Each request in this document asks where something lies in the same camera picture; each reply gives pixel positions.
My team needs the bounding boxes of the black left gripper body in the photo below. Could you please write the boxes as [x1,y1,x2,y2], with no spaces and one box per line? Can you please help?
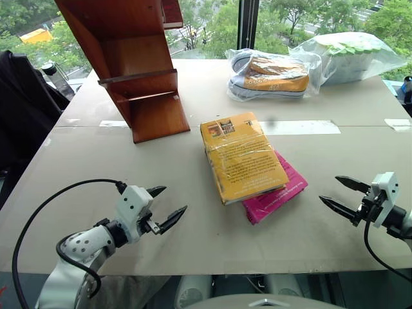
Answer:
[137,209,162,236]

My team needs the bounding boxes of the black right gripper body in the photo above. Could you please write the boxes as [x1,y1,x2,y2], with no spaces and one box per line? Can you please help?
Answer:
[352,189,386,228]

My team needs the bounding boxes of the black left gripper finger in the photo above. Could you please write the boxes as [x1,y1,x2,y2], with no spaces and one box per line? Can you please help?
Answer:
[159,205,189,235]
[146,185,168,198]

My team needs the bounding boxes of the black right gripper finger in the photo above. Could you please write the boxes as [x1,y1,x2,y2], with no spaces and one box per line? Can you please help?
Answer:
[319,195,359,223]
[335,175,371,194]

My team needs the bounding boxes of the pink book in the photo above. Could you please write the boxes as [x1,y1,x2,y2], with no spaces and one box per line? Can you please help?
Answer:
[241,150,309,225]

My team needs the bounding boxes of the yellow paperback book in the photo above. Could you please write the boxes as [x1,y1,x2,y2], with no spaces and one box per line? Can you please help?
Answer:
[200,111,289,206]

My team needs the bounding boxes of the wooden shelf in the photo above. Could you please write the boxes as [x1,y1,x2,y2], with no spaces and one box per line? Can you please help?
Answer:
[53,0,191,144]

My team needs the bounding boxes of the red book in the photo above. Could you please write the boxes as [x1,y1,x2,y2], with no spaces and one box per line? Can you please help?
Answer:
[160,0,185,31]

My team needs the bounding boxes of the white rounded robot part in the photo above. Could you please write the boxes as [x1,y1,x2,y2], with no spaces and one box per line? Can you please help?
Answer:
[177,276,212,309]
[265,274,305,297]

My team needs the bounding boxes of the long white tape strip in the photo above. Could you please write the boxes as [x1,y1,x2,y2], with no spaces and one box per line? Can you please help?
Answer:
[257,120,342,136]

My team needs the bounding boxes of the black and blue device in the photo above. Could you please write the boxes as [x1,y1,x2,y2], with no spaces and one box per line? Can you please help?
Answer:
[398,75,412,114]

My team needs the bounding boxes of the clear plastic shoe bag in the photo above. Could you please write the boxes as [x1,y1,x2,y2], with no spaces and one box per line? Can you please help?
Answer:
[226,48,324,103]

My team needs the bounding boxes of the clear bag with green-white items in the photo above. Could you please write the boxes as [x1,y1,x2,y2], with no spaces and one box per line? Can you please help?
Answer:
[288,32,408,87]

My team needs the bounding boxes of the grey robot torso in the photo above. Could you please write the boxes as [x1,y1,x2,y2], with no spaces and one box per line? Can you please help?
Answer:
[183,294,348,309]

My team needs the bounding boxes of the yellow canvas sneaker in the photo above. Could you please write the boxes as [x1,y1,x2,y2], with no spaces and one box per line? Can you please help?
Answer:
[243,56,310,97]

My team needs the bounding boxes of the black chair with jacket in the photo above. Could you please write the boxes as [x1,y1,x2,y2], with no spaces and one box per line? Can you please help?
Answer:
[0,50,71,209]

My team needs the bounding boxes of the clear bottle with black lid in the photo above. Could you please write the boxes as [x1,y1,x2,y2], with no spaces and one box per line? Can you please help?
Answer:
[41,62,74,95]

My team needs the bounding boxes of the grey canvas sneaker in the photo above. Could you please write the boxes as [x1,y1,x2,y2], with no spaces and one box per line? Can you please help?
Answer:
[230,51,258,73]

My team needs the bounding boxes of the yellow vehicle outdoors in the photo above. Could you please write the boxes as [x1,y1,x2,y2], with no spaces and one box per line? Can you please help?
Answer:
[18,28,54,44]

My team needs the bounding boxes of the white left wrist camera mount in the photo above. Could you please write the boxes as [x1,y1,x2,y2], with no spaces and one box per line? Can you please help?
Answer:
[113,185,154,243]

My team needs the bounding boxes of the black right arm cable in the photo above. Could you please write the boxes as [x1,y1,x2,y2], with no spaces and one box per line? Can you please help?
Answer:
[364,220,412,286]

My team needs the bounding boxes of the black window frame post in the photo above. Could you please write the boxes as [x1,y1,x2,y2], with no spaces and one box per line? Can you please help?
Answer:
[237,0,260,52]

